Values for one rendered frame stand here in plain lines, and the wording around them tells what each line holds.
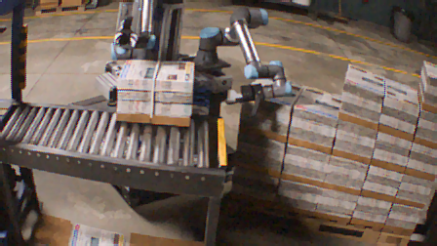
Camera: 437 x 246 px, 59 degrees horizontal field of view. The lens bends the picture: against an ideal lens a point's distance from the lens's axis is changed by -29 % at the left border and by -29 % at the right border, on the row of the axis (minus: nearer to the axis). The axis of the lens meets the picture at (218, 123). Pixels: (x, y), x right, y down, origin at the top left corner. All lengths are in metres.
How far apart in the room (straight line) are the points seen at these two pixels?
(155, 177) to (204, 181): 0.21
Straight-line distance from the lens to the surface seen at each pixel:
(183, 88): 2.45
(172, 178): 2.21
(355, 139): 2.85
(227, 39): 3.27
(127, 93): 2.49
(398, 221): 3.13
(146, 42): 2.71
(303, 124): 2.87
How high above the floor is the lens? 1.96
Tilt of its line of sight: 26 degrees down
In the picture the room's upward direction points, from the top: 6 degrees clockwise
